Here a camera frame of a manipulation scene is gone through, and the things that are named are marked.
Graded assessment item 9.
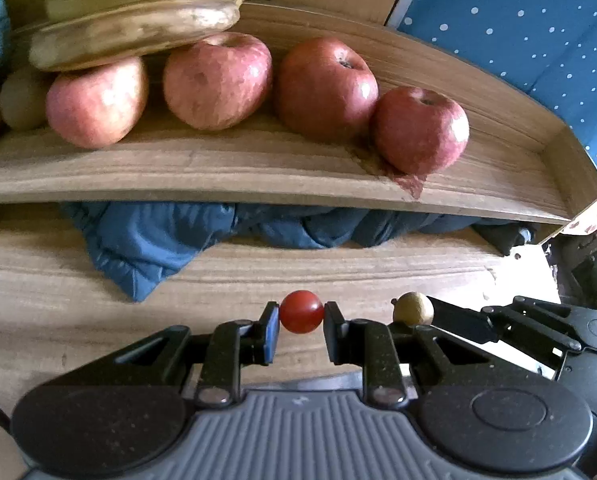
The large dark red apple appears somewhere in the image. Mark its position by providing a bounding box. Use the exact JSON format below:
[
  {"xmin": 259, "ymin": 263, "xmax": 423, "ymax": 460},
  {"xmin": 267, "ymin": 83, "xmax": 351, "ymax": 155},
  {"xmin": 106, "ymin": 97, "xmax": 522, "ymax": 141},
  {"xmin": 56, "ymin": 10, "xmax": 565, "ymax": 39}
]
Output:
[{"xmin": 277, "ymin": 36, "xmax": 380, "ymax": 143}]

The orange-red apple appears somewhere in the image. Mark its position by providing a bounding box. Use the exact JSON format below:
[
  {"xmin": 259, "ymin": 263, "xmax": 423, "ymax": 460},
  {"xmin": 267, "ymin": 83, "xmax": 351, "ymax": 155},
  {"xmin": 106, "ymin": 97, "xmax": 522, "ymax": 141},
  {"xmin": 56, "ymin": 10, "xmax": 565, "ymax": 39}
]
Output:
[{"xmin": 162, "ymin": 32, "xmax": 273, "ymax": 132}]

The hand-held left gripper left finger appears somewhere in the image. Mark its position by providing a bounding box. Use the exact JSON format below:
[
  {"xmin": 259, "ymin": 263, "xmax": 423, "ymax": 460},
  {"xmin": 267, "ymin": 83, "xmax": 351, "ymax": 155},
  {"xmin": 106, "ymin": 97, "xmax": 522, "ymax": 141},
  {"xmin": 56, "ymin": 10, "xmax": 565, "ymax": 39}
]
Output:
[{"xmin": 68, "ymin": 301, "xmax": 280, "ymax": 407}]

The small dark red apple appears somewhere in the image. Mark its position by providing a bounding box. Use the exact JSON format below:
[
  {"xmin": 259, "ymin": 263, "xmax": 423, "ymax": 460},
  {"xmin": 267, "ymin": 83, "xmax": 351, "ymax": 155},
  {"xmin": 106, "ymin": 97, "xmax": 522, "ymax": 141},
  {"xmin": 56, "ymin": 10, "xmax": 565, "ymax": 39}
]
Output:
[{"xmin": 369, "ymin": 86, "xmax": 471, "ymax": 176}]

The red cherry tomato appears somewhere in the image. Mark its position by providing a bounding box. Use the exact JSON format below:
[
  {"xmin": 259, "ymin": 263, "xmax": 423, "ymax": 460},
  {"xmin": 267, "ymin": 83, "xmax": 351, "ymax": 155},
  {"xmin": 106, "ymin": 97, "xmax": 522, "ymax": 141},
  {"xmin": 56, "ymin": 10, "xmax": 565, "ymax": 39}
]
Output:
[{"xmin": 279, "ymin": 290, "xmax": 325, "ymax": 335}]

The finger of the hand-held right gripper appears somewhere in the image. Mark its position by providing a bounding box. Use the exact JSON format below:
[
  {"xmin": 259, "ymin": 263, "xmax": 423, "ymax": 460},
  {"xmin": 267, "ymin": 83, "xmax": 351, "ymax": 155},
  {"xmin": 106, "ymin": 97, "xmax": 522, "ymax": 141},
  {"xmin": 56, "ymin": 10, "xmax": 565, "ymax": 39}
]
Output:
[{"xmin": 429, "ymin": 296, "xmax": 583, "ymax": 376}]

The black chair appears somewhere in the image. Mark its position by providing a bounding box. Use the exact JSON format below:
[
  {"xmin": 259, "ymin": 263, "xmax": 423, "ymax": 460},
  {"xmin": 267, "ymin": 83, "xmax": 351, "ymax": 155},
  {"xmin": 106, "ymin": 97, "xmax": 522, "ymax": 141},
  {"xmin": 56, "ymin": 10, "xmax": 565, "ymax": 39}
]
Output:
[{"xmin": 546, "ymin": 215, "xmax": 597, "ymax": 313}]

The dark blue jacket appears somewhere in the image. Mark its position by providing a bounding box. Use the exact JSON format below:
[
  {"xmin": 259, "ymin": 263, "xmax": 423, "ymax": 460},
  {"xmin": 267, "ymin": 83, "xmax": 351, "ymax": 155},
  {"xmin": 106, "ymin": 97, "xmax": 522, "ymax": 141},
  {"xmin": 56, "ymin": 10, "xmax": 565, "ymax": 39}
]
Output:
[{"xmin": 61, "ymin": 201, "xmax": 537, "ymax": 303}]

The blue white-dotted cloth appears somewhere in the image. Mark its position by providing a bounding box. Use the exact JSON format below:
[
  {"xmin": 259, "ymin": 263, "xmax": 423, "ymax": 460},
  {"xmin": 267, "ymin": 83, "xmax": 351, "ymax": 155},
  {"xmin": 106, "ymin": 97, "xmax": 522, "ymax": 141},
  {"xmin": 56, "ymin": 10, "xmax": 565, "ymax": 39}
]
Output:
[{"xmin": 386, "ymin": 0, "xmax": 597, "ymax": 178}]

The yellow banana bunch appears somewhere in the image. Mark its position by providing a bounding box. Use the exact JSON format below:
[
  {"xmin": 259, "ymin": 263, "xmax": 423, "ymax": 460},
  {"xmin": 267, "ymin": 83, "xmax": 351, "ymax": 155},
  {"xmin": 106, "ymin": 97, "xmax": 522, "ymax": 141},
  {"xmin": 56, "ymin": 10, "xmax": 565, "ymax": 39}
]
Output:
[{"xmin": 28, "ymin": 0, "xmax": 259, "ymax": 73}]

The pale red apple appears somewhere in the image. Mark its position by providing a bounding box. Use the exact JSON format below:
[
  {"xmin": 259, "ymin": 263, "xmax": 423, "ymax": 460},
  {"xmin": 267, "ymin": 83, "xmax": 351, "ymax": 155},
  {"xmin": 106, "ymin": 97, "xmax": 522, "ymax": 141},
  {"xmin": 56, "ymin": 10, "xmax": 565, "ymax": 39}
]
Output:
[{"xmin": 46, "ymin": 56, "xmax": 149, "ymax": 150}]

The green-brown kiwi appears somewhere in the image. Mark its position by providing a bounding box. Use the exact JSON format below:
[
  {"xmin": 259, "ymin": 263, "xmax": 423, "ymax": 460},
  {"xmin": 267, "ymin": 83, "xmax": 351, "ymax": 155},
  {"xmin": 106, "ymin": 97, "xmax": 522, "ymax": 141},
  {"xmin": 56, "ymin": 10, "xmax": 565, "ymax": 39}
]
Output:
[{"xmin": 0, "ymin": 65, "xmax": 54, "ymax": 131}]

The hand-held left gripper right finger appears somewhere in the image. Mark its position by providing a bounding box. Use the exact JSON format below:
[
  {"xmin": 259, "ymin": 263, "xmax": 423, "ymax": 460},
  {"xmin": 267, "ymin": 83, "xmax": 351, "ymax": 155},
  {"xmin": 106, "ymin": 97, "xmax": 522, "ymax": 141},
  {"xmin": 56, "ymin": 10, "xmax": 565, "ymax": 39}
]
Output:
[{"xmin": 323, "ymin": 301, "xmax": 494, "ymax": 407}]

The wooden desk shelf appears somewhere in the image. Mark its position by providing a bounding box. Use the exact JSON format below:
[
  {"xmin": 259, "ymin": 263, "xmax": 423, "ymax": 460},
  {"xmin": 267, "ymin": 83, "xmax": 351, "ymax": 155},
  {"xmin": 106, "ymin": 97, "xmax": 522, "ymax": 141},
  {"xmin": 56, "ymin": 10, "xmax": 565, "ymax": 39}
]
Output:
[{"xmin": 0, "ymin": 2, "xmax": 597, "ymax": 226}]

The small brown longan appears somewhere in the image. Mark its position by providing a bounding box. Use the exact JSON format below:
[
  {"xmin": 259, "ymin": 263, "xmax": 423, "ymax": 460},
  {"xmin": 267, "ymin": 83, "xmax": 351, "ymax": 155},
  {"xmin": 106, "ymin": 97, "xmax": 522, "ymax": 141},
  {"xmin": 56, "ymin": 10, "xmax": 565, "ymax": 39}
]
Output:
[{"xmin": 392, "ymin": 292, "xmax": 435, "ymax": 327}]

